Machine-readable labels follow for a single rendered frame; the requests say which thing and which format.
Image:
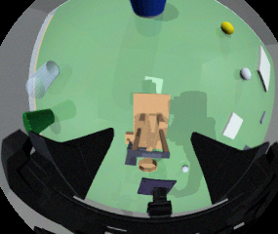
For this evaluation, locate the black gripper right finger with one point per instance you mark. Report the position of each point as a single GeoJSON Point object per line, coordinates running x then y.
{"type": "Point", "coordinates": [223, 166]}

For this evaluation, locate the yellow ball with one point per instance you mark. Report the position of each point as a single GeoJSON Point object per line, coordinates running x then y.
{"type": "Point", "coordinates": [227, 28]}

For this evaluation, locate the white flat square plate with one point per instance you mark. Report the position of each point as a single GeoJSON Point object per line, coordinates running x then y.
{"type": "Point", "coordinates": [233, 124]}

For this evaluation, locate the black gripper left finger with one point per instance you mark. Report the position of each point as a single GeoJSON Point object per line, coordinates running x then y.
{"type": "Point", "coordinates": [76, 160]}

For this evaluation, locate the dark green cup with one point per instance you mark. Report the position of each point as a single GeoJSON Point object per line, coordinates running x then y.
{"type": "Point", "coordinates": [38, 120]}

